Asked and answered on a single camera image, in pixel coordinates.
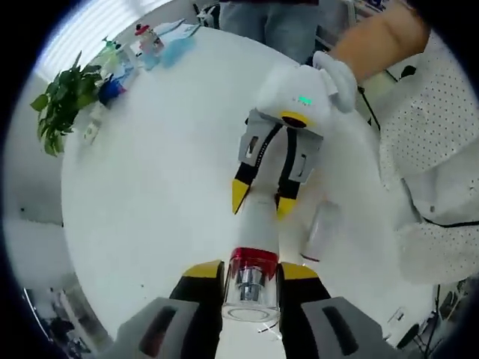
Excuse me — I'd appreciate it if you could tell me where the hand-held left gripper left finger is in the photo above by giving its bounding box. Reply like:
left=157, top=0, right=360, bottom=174
left=115, top=260, right=226, bottom=359

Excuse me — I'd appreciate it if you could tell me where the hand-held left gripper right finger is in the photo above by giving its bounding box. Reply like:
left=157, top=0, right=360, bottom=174
left=278, top=261, right=400, bottom=359

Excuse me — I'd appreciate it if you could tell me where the silver skincare bottle red label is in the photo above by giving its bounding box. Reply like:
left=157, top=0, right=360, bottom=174
left=302, top=200, right=342, bottom=263

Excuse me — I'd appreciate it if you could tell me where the white skincare bottle red collar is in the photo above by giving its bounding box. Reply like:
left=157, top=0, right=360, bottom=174
left=220, top=197, right=282, bottom=323

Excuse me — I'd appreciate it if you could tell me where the pale blue bottle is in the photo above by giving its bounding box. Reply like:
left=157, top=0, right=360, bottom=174
left=142, top=51, right=160, bottom=72

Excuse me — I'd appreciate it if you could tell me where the red-topped spray bottle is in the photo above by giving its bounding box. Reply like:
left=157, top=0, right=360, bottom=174
left=135, top=22, right=165, bottom=55

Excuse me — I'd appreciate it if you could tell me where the green-topped bottle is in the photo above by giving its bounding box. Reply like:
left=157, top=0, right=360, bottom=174
left=100, top=35, right=123, bottom=74

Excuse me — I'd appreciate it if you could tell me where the person's right hand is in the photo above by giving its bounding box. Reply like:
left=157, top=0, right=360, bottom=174
left=312, top=50, right=357, bottom=113

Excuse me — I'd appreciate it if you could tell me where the person's white dotted clothing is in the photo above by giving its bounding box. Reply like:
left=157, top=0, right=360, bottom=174
left=376, top=33, right=479, bottom=285

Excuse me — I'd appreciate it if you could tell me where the blue pot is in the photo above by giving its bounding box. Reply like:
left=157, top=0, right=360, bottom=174
left=97, top=74, right=126, bottom=108

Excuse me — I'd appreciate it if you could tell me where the small white box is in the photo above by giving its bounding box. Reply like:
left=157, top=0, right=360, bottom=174
left=82, top=118, right=101, bottom=144

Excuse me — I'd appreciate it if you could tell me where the green potted plant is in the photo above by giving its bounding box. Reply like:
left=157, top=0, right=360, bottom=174
left=29, top=51, right=103, bottom=157

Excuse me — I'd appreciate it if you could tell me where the black cable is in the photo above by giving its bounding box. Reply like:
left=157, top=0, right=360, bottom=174
left=421, top=215, right=479, bottom=228

